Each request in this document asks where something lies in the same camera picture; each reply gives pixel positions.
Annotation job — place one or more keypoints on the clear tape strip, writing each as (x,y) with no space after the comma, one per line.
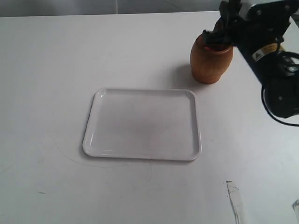
(236,202)

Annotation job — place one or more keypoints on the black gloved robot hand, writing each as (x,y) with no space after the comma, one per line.
(220,38)

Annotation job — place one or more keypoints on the brown wooden mortar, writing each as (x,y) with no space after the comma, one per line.
(209,61)

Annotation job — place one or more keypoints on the white plastic tray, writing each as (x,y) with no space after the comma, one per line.
(143,124)

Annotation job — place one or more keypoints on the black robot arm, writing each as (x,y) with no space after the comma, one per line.
(275,68)

